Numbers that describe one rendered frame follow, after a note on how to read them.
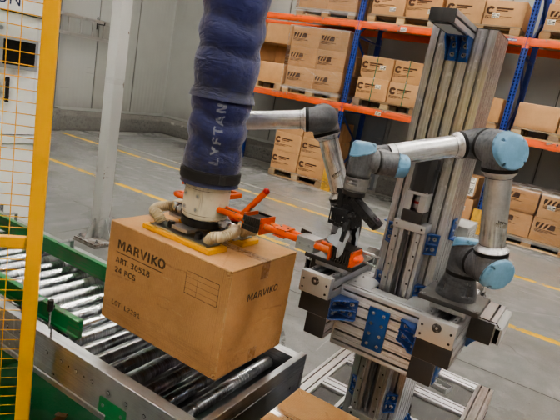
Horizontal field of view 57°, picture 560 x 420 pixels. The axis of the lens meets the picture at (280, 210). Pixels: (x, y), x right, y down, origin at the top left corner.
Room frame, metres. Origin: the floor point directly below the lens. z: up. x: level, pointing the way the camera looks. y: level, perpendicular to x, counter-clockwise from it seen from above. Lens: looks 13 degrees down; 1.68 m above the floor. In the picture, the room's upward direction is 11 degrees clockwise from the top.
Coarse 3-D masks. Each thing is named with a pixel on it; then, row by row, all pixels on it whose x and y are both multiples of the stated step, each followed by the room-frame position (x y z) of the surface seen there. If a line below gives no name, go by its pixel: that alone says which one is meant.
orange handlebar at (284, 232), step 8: (176, 192) 1.93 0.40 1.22; (232, 192) 2.13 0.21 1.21; (240, 192) 2.13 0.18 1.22; (224, 208) 1.81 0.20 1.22; (232, 208) 1.83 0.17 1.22; (232, 216) 1.77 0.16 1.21; (240, 216) 1.76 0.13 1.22; (264, 224) 1.70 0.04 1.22; (272, 224) 1.73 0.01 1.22; (272, 232) 1.68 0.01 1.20; (280, 232) 1.66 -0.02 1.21; (288, 232) 1.65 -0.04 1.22; (296, 232) 1.68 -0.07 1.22; (320, 248) 1.58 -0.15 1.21; (328, 248) 1.56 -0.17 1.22; (360, 256) 1.54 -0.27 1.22
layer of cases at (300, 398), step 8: (296, 392) 1.81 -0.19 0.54; (304, 392) 1.82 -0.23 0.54; (288, 400) 1.75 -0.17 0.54; (296, 400) 1.76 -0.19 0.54; (304, 400) 1.77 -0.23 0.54; (312, 400) 1.78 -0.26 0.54; (320, 400) 1.78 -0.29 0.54; (280, 408) 1.68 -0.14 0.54; (288, 408) 1.69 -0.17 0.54; (296, 408) 1.70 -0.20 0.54; (304, 408) 1.71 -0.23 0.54; (312, 408) 1.72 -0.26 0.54; (320, 408) 1.73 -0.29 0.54; (328, 408) 1.74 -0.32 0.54; (336, 408) 1.75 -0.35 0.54; (264, 416) 1.62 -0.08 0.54; (272, 416) 1.63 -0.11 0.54; (280, 416) 1.64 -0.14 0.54; (288, 416) 1.65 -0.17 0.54; (296, 416) 1.66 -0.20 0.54; (304, 416) 1.67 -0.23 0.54; (312, 416) 1.68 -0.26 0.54; (320, 416) 1.68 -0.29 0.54; (328, 416) 1.69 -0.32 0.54; (336, 416) 1.70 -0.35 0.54; (344, 416) 1.71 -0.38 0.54; (352, 416) 1.72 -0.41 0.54
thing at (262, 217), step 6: (246, 216) 1.72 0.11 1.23; (252, 216) 1.75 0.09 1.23; (258, 216) 1.77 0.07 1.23; (264, 216) 1.78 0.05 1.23; (270, 216) 1.77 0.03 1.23; (246, 222) 1.73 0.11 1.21; (252, 222) 1.71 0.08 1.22; (258, 222) 1.69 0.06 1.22; (264, 222) 1.71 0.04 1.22; (270, 222) 1.74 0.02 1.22; (246, 228) 1.71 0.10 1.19; (252, 228) 1.70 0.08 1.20; (258, 228) 1.70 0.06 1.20; (258, 234) 1.69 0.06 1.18
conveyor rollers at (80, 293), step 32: (0, 256) 2.60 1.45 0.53; (64, 288) 2.34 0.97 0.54; (96, 288) 2.40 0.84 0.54; (96, 320) 2.08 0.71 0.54; (96, 352) 1.86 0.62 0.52; (128, 352) 1.90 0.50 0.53; (160, 352) 1.93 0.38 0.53; (160, 384) 1.69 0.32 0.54; (192, 384) 1.73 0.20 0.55; (224, 384) 1.76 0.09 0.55; (192, 416) 1.58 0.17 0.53
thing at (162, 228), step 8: (144, 224) 1.84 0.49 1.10; (152, 224) 1.84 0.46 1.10; (160, 224) 1.85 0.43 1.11; (168, 224) 1.83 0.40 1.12; (160, 232) 1.80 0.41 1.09; (168, 232) 1.78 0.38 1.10; (176, 232) 1.78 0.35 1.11; (200, 232) 1.76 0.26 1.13; (176, 240) 1.75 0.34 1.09; (184, 240) 1.73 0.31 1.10; (192, 240) 1.73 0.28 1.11; (200, 240) 1.75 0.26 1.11; (192, 248) 1.71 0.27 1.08; (200, 248) 1.69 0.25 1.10; (208, 248) 1.69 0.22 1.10; (216, 248) 1.71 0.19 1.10; (224, 248) 1.74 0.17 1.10
